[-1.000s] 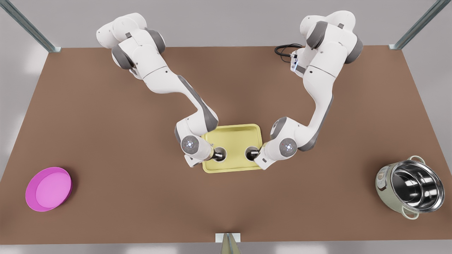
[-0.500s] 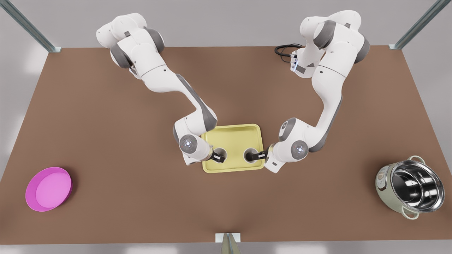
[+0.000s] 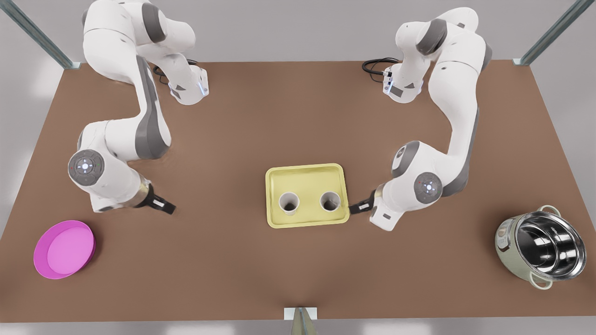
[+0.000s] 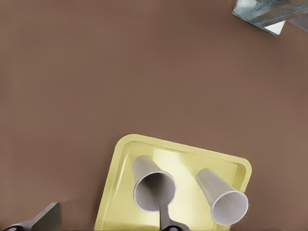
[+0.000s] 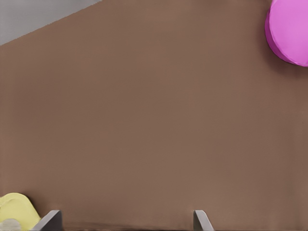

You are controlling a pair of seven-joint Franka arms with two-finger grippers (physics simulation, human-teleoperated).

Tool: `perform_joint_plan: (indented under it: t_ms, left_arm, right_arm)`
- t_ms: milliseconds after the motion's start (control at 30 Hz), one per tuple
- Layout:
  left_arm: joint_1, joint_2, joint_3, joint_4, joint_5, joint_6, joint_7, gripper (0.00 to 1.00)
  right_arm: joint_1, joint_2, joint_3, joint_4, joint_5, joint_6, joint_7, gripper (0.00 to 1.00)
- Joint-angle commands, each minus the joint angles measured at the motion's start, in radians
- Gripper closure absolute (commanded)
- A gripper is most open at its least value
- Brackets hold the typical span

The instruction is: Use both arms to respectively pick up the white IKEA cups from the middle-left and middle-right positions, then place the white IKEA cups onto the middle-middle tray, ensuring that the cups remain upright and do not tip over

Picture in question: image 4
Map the white IKEA cup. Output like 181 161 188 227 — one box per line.
132 155 177 214
196 168 249 227

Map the yellow square tray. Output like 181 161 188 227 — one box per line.
93 133 253 231

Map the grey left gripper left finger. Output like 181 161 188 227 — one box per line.
0 202 62 231

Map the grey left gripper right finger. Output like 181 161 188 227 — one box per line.
154 190 190 231

